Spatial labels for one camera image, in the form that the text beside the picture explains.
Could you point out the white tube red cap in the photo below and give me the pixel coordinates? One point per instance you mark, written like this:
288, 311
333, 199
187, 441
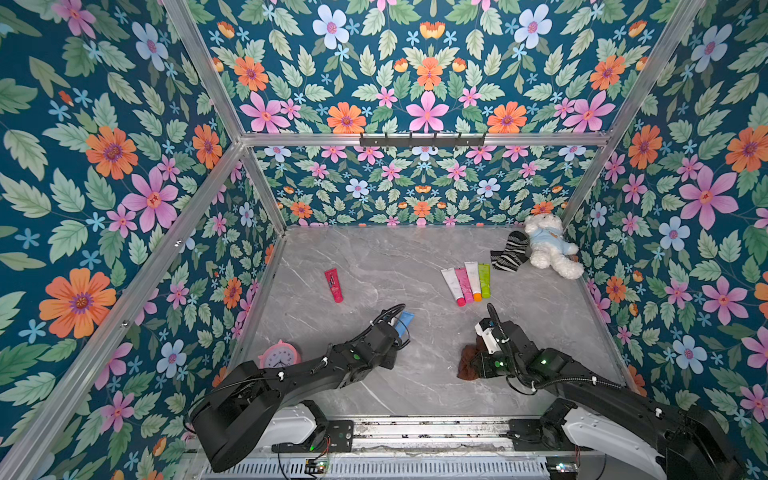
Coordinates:
452, 281

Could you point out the black hook rail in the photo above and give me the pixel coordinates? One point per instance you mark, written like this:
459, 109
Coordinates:
402, 141

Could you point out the red Curaprox toothpaste tube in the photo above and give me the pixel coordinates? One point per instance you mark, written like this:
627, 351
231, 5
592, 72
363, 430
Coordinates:
334, 285

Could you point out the blue toothpaste tube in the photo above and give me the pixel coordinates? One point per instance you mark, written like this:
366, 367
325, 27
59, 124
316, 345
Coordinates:
402, 323

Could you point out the green Curaprox toothpaste tube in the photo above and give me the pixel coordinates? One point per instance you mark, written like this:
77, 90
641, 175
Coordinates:
484, 278

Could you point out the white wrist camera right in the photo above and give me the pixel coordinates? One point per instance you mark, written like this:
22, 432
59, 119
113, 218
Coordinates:
489, 340

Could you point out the white tube orange cap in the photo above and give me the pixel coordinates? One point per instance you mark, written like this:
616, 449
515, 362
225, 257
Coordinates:
472, 269

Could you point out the pink Curaprox toothpaste tube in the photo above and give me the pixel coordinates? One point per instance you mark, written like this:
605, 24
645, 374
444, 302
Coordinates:
465, 286

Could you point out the white teddy bear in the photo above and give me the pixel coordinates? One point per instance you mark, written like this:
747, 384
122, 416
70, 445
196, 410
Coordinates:
549, 248

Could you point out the brown cloth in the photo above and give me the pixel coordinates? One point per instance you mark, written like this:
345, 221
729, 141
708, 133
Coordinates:
469, 364

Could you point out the striped black white sock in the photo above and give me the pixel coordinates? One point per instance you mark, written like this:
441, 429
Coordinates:
514, 255

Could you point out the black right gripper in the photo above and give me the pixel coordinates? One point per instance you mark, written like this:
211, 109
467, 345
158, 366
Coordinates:
480, 359

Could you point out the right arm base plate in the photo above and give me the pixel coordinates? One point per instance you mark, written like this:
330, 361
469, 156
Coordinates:
534, 434

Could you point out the pink round object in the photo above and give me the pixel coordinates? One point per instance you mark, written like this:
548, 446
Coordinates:
279, 355

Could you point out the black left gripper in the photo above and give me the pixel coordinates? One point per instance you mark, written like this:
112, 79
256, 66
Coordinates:
392, 351

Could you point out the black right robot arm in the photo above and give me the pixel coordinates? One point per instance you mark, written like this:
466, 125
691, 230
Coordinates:
592, 412

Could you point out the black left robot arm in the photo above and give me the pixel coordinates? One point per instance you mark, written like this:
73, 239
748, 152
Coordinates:
233, 417

